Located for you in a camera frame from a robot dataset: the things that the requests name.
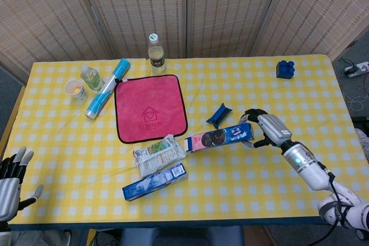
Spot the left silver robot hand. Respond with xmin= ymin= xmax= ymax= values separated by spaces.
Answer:
xmin=0 ymin=146 xmax=44 ymax=224

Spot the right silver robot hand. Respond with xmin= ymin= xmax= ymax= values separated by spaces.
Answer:
xmin=238 ymin=108 xmax=292 ymax=149

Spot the Oreo cookie box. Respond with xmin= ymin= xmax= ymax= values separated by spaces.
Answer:
xmin=184 ymin=122 xmax=255 ymax=153

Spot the white green snack packet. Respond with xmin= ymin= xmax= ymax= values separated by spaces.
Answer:
xmin=132 ymin=134 xmax=187 ymax=179

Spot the blue toothpaste box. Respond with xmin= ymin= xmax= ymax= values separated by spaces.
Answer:
xmin=122 ymin=162 xmax=189 ymax=202

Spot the blue and white plastic tube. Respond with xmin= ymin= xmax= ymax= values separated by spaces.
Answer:
xmin=84 ymin=58 xmax=131 ymax=120

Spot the small dark blue packet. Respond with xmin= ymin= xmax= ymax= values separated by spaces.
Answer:
xmin=206 ymin=103 xmax=233 ymax=129

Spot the blue toy building block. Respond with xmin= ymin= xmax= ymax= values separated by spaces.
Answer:
xmin=276 ymin=59 xmax=296 ymax=79

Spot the yellow checkered tablecloth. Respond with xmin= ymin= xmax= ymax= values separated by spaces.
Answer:
xmin=4 ymin=53 xmax=369 ymax=225

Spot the white power strip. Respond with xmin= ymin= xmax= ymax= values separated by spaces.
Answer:
xmin=342 ymin=61 xmax=369 ymax=78

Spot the white paper cup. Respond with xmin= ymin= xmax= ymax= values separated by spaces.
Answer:
xmin=63 ymin=80 xmax=88 ymax=104

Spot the pink towel with black trim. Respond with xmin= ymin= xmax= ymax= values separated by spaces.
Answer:
xmin=114 ymin=74 xmax=189 ymax=145

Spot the tall clear dark-label water bottle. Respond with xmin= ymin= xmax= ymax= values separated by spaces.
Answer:
xmin=148 ymin=33 xmax=167 ymax=74

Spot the blue chair seat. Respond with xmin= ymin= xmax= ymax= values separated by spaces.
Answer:
xmin=119 ymin=225 xmax=244 ymax=246

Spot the small bottle with pale-green label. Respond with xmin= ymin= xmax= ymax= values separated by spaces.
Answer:
xmin=80 ymin=64 xmax=105 ymax=92

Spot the woven folding screen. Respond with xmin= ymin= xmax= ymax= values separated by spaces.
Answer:
xmin=0 ymin=0 xmax=369 ymax=82

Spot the thin white floor cable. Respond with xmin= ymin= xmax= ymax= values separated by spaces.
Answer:
xmin=344 ymin=90 xmax=369 ymax=111

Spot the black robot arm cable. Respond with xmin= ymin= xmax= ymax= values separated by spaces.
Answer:
xmin=315 ymin=161 xmax=358 ymax=246

